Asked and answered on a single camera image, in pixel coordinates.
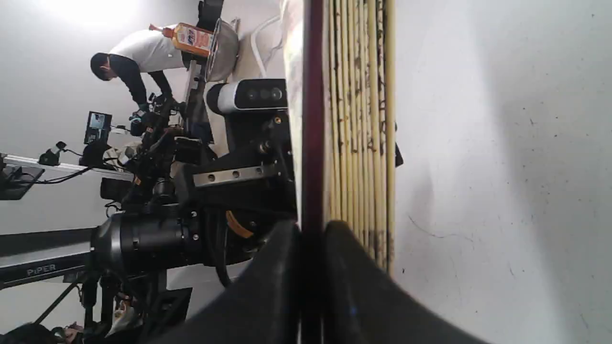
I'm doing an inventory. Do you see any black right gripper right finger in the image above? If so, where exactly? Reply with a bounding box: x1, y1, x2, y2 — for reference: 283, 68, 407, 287
324, 221, 482, 344

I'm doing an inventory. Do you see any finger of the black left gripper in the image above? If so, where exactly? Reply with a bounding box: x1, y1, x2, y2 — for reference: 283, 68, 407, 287
394, 124, 404, 168

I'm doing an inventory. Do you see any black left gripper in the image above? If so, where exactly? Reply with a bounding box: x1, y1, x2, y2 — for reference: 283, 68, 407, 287
192, 112, 297, 268

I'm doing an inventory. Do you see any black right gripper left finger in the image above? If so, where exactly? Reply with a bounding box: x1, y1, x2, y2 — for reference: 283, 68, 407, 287
154, 221, 300, 344

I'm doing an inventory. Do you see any painted paper folding fan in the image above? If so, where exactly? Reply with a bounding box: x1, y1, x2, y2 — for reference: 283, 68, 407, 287
280, 0, 397, 278

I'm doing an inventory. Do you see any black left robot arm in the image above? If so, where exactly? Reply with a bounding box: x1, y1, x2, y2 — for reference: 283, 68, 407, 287
1, 113, 296, 288

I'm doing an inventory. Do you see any background robot equipment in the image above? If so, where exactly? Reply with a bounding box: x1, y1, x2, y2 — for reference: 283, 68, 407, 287
0, 0, 240, 344

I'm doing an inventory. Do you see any orange bottle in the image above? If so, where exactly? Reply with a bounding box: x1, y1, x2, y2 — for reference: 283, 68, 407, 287
148, 22, 214, 57

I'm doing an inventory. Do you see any person in white shirt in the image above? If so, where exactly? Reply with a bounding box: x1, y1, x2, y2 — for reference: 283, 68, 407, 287
90, 25, 192, 114

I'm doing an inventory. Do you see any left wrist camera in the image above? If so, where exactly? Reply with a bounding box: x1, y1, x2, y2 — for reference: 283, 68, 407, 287
206, 78, 288, 115

